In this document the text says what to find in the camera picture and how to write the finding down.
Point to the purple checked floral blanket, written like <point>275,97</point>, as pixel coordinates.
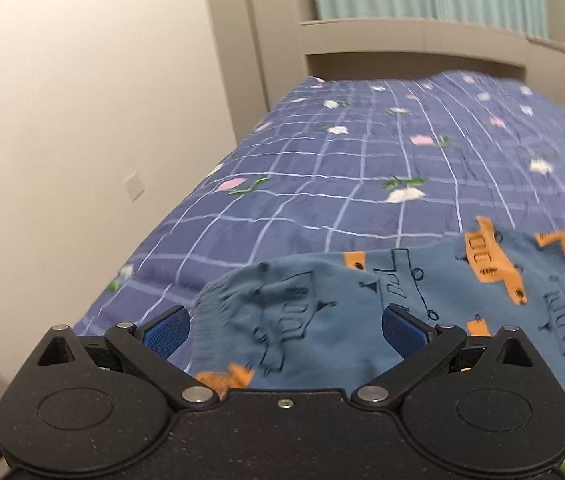
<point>312,200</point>

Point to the blue pants with orange print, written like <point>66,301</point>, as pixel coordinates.
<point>322,330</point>

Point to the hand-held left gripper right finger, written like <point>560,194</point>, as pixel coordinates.
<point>401,329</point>

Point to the beige wall switch plate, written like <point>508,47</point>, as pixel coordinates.
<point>135,186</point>

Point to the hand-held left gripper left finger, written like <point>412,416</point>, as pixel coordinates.
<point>165,334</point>

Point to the beige bed headboard unit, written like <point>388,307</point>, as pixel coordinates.
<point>362,35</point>

